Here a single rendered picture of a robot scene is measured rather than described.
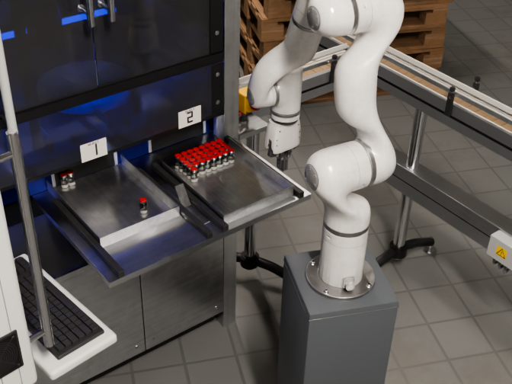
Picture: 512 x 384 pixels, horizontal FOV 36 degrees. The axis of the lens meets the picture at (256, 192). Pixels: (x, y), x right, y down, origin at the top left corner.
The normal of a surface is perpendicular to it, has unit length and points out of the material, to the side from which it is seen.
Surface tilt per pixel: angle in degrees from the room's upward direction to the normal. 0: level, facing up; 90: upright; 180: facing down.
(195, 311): 90
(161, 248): 0
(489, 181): 0
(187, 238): 0
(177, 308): 90
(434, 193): 90
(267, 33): 90
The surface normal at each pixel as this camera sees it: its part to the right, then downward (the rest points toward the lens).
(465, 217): -0.80, 0.33
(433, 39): 0.24, 0.57
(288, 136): 0.58, 0.50
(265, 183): 0.03, -0.81
